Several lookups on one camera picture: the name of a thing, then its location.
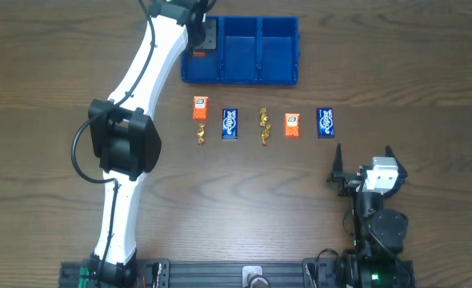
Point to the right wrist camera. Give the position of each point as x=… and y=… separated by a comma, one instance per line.
x=382, y=174

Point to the mounting rail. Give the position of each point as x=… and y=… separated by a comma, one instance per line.
x=220, y=274

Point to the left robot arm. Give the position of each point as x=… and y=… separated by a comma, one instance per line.
x=160, y=76

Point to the gold candy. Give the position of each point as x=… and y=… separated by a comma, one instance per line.
x=264, y=116
x=201, y=134
x=265, y=134

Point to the blue candy pack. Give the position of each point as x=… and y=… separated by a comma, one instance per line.
x=325, y=123
x=229, y=124

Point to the orange candy box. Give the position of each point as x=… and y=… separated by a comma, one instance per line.
x=292, y=127
x=200, y=110

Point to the blue tray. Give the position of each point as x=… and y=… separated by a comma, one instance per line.
x=276, y=60

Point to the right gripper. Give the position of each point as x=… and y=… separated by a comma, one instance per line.
x=348, y=186

